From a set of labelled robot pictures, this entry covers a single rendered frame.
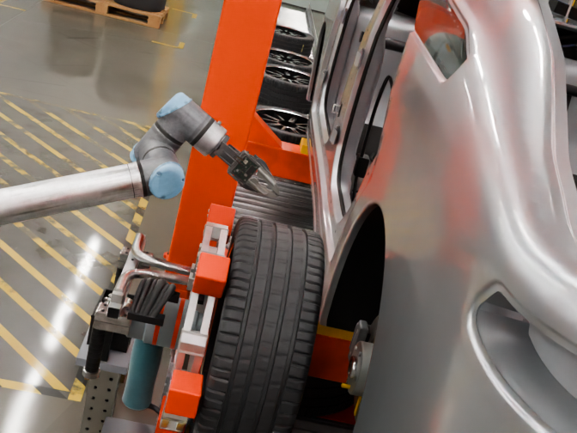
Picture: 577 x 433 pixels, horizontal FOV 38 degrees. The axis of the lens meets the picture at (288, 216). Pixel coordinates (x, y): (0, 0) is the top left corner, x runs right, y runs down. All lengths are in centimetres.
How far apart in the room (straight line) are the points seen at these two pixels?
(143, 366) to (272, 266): 61
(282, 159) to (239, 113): 209
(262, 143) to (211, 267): 260
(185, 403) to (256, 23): 108
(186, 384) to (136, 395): 55
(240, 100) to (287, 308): 73
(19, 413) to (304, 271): 155
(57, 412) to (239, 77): 153
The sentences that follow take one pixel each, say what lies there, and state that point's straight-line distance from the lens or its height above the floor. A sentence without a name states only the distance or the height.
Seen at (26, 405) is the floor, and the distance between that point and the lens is 335.
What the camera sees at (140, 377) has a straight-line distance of 252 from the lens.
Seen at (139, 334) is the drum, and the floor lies 83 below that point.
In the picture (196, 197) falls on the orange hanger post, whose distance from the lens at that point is 259.
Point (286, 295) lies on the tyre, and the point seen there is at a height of 111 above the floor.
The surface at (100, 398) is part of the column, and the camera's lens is 315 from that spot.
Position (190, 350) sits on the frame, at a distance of 204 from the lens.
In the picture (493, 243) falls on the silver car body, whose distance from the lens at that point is 134.
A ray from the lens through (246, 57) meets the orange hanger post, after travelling 245.
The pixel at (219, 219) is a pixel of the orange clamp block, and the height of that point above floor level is 110.
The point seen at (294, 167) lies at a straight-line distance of 458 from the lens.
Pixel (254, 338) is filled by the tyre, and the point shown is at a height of 102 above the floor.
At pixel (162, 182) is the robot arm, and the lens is 203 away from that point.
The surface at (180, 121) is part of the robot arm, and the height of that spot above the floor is 140.
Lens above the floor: 203
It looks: 22 degrees down
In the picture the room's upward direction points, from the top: 15 degrees clockwise
